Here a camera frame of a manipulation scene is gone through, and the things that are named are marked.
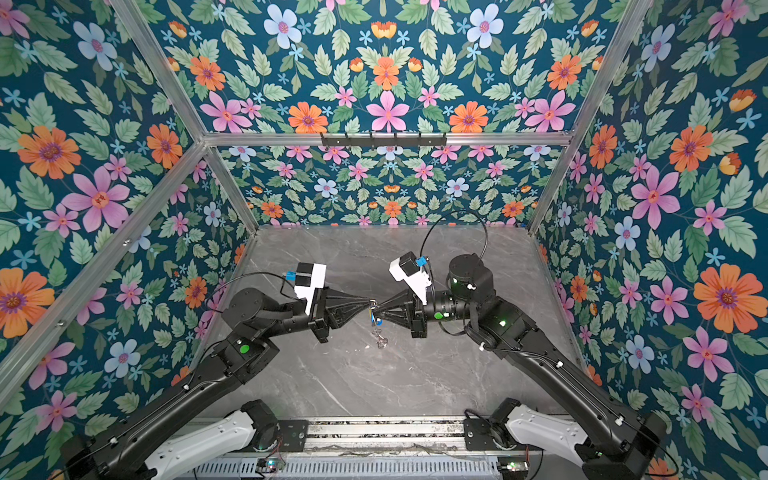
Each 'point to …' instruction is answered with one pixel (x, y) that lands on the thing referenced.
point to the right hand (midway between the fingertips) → (378, 310)
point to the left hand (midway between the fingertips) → (365, 303)
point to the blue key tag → (379, 322)
